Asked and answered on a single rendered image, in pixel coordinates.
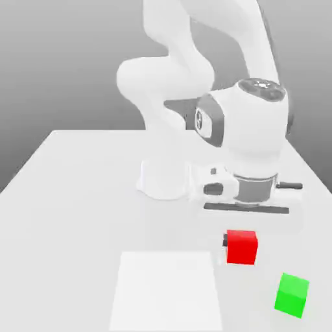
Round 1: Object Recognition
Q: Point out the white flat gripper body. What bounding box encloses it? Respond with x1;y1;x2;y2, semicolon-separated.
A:
200;198;303;222

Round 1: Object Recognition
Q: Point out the small red cube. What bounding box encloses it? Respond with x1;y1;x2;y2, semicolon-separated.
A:
226;229;259;266

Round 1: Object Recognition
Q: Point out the small green cube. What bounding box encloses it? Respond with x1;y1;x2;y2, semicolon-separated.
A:
274;272;310;319

